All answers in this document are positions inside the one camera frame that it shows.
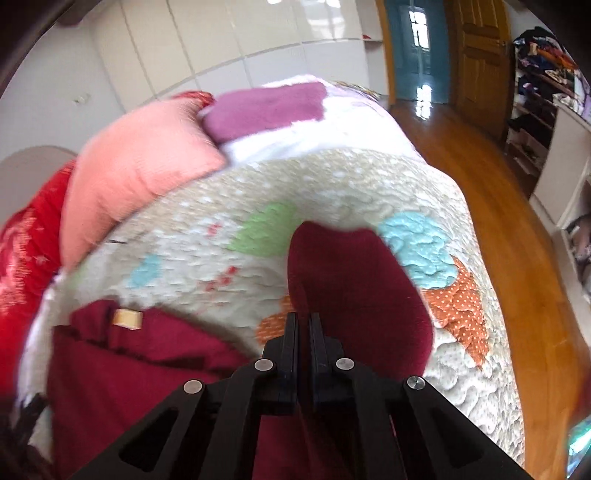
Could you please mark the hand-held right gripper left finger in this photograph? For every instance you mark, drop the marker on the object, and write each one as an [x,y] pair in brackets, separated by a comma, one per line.
[291,334]

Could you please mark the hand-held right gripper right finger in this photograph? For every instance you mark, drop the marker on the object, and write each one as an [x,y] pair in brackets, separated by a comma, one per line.
[316,334]

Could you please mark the maroon sweater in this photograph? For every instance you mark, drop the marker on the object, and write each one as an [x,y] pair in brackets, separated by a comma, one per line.
[355,295]

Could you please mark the open shelf with clothes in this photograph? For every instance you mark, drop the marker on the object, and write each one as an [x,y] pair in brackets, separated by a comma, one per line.
[535,78]

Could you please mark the patchwork quilt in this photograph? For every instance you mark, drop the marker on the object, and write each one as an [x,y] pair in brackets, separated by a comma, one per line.
[323,184]

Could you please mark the pink pillow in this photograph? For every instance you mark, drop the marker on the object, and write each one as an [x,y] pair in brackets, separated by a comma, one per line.
[134,175]

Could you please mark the purple towel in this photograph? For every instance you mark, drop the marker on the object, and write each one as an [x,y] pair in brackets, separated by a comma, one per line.
[268,110]

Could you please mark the red floral bolster pillow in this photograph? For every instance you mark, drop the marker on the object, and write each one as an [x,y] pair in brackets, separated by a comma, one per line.
[23,277]

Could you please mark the blue door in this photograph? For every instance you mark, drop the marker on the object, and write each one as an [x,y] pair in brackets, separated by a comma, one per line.
[415,50]

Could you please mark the white cabinet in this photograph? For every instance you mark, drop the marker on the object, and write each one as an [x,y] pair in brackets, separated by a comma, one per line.
[561,157]

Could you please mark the round grey headboard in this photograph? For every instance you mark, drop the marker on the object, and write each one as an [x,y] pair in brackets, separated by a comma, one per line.
[32,170]

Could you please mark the glossy white wardrobe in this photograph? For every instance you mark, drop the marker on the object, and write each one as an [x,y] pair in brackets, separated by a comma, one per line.
[221,32]

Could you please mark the wooden door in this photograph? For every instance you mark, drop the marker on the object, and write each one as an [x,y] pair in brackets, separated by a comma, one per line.
[480,60]

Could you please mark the white wall socket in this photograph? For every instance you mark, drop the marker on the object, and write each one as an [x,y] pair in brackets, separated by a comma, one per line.
[82,98]

